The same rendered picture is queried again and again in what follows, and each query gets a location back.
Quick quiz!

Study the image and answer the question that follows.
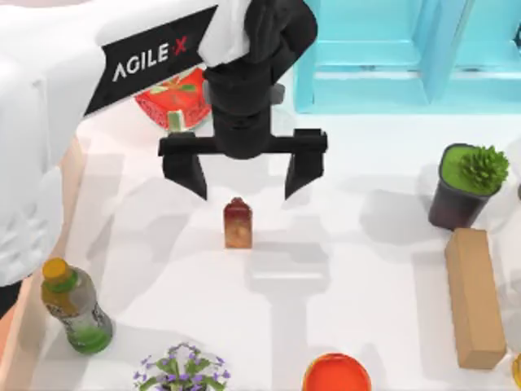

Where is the red patterned plate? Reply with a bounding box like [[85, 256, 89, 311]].
[[134, 66, 213, 134]]

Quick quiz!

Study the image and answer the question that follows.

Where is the red-brown seal stamp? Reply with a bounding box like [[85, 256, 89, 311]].
[[222, 196, 255, 250]]

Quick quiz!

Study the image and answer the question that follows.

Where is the light blue rack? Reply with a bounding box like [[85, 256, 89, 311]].
[[292, 0, 521, 116]]

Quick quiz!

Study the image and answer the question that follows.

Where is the green plant in dark pot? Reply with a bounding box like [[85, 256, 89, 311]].
[[427, 143, 511, 231]]

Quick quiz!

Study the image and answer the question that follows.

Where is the green bottle with yellow cap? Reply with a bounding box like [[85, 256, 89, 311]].
[[40, 257, 115, 355]]

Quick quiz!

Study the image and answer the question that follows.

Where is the purple flower plant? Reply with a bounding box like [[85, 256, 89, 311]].
[[134, 342, 231, 391]]

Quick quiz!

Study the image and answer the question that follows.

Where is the orange bowl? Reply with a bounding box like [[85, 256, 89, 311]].
[[302, 352, 373, 391]]

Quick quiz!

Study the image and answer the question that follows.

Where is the brown cardboard box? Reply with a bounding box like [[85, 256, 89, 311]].
[[444, 227, 508, 371]]

